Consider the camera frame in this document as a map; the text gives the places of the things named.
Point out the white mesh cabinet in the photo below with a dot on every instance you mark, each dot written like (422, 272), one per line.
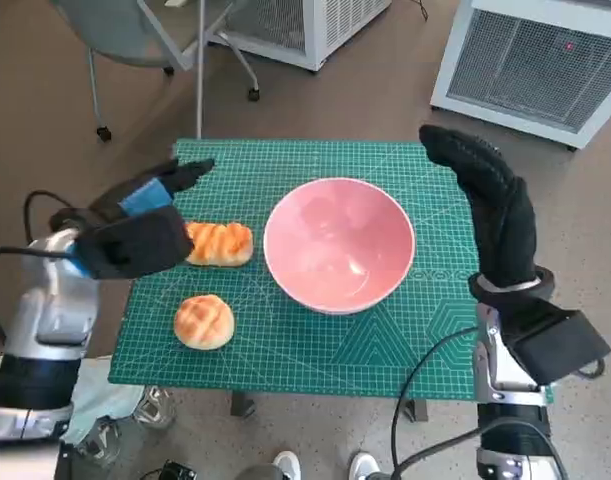
(335, 25)
(525, 70)

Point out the round toy bread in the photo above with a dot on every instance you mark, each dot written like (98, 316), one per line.
(205, 322)

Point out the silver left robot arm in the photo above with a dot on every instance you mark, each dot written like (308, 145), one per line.
(50, 310)

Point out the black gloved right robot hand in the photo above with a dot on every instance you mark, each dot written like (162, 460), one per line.
(505, 230)

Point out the long striped toy bread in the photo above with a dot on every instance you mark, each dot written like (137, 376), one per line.
(225, 245)

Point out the person's leg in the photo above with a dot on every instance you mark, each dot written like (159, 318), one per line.
(105, 395)
(257, 472)

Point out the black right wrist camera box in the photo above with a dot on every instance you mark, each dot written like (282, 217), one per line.
(560, 345)

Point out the person's white shoe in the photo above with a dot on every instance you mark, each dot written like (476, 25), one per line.
(286, 465)
(364, 465)

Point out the thin white metal pole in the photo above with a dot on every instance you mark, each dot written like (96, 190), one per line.
(200, 75)

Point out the small black camera device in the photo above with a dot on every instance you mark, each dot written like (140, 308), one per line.
(177, 472)

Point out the pink bowl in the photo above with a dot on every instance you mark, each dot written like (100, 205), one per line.
(335, 240)

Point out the green cutting mat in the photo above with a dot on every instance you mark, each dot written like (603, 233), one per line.
(305, 340)

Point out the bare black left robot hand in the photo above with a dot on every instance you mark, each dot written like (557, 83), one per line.
(145, 192)

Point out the black table bracket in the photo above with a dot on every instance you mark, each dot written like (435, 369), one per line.
(243, 404)
(417, 410)

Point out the person's silver shoe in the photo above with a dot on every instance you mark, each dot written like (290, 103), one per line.
(100, 436)
(155, 407)

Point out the grey office chair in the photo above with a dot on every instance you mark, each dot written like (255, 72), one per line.
(120, 30)

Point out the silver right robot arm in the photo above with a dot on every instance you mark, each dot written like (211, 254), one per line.
(505, 375)

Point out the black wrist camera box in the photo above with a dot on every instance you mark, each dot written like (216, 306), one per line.
(135, 245)
(560, 345)

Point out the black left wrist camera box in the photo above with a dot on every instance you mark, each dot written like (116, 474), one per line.
(135, 245)

